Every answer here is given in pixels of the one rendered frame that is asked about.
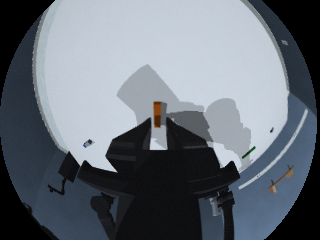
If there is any orange rod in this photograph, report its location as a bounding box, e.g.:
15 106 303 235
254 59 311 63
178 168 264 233
153 101 161 128

